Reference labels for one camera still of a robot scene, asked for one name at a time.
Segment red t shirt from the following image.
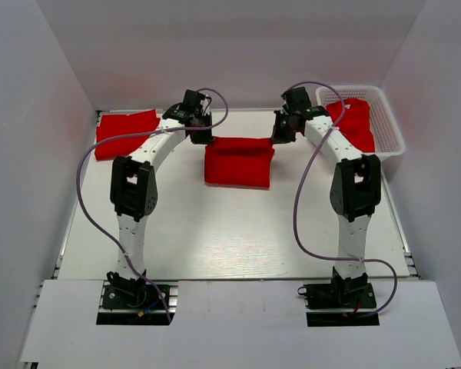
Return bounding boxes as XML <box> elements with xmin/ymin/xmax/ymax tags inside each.
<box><xmin>204</xmin><ymin>137</ymin><xmax>275</xmax><ymax>189</ymax></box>
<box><xmin>94</xmin><ymin>109</ymin><xmax>160</xmax><ymax>161</ymax></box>

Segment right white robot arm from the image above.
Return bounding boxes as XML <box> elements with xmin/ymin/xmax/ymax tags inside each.
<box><xmin>271</xmin><ymin>85</ymin><xmax>381</xmax><ymax>309</ymax></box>

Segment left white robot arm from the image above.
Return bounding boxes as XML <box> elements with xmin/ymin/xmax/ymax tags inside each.
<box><xmin>110</xmin><ymin>90</ymin><xmax>214</xmax><ymax>307</ymax></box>

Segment red t shirts in basket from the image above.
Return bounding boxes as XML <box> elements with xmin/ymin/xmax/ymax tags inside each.
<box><xmin>337</xmin><ymin>98</ymin><xmax>375</xmax><ymax>153</ymax></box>

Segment folded red t shirt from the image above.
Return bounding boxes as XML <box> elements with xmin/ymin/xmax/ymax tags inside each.
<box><xmin>94</xmin><ymin>109</ymin><xmax>160</xmax><ymax>161</ymax></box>

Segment white plastic basket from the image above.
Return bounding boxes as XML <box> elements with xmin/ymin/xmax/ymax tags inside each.
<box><xmin>304</xmin><ymin>85</ymin><xmax>405</xmax><ymax>165</ymax></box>

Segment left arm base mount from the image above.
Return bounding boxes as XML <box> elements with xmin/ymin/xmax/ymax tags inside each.
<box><xmin>96</xmin><ymin>272</ymin><xmax>178</xmax><ymax>326</ymax></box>

